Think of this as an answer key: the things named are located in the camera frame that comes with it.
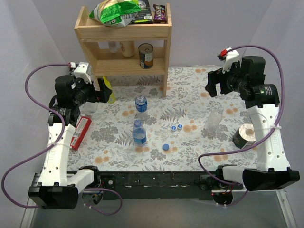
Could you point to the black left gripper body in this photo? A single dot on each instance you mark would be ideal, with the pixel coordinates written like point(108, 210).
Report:
point(95, 92)

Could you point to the blue bottle cap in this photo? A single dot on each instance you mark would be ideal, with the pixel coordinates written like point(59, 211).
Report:
point(165, 147)

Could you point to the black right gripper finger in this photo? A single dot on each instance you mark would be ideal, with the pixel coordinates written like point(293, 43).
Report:
point(220, 79)
point(211, 85)

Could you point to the tin can with label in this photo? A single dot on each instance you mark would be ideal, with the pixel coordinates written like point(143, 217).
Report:
point(146, 55)

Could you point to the white bottle black cap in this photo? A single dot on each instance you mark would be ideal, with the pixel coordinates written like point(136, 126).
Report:
point(90, 107)

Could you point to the floral tablecloth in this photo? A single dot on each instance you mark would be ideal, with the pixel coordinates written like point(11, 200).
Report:
point(109, 142)

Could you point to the blue label water bottle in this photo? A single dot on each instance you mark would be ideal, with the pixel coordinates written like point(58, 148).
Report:
point(139, 133)
point(141, 105)

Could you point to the brown candy bar pack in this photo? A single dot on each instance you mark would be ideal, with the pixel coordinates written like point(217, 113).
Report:
point(159, 15)

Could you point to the yellow squeeze bottle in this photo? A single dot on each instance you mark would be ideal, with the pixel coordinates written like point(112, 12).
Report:
point(112, 97)

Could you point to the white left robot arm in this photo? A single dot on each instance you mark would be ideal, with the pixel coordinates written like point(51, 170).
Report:
point(54, 189)

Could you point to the clear crumpled plastic bottle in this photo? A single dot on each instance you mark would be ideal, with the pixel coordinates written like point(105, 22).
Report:
point(214, 119)

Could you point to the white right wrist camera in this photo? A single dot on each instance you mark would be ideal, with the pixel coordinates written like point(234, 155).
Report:
point(228, 58)

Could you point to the green chip bag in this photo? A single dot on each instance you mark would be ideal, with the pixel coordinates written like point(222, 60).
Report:
point(115, 13)

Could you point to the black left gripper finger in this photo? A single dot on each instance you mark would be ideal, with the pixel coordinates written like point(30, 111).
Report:
point(101, 94)
point(106, 92)

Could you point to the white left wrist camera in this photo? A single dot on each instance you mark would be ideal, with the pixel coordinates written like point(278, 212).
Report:
point(80, 71)

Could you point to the red rectangular box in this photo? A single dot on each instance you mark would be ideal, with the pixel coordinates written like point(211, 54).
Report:
point(80, 132)

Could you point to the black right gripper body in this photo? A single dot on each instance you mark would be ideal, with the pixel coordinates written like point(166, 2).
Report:
point(223, 80)

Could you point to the wooden shelf rack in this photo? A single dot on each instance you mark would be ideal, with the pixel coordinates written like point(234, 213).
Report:
point(94, 37)

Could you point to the black snack box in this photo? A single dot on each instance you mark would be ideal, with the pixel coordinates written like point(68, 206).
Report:
point(145, 15)

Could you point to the black wrapped paper roll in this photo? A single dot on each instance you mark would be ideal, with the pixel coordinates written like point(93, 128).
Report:
point(244, 136)

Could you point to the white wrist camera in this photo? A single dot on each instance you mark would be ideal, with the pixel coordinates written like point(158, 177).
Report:
point(80, 71)
point(228, 58)

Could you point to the beige cylinder bottle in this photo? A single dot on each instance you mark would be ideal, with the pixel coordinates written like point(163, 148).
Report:
point(127, 48)

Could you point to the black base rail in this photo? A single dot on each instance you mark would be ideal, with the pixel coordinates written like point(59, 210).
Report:
point(132, 185)

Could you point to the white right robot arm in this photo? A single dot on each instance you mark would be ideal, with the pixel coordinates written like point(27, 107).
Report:
point(263, 105)

